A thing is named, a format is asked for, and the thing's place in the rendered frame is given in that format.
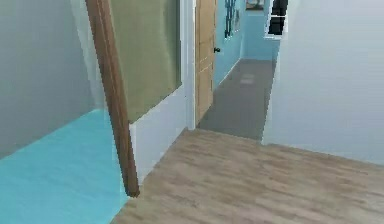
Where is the light wooden panelled door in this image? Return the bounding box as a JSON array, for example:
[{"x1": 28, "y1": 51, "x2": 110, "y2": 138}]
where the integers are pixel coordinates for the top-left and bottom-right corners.
[{"x1": 195, "y1": 0, "x2": 218, "y2": 126}]

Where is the framed wall picture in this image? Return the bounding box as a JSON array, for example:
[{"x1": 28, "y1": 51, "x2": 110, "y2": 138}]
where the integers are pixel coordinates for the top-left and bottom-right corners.
[{"x1": 245, "y1": 0, "x2": 266, "y2": 11}]

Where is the dark wall decoration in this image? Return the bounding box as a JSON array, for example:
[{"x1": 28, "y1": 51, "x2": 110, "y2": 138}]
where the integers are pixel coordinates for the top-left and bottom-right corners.
[{"x1": 224, "y1": 0, "x2": 237, "y2": 39}]

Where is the dark brown wooden door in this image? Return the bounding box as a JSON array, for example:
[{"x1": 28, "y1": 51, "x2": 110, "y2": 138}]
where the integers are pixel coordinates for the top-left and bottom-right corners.
[{"x1": 85, "y1": 0, "x2": 141, "y2": 198}]

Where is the white framed dark window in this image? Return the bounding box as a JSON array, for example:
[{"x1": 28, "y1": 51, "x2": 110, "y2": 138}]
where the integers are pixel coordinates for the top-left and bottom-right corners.
[{"x1": 264, "y1": 0, "x2": 290, "y2": 40}]

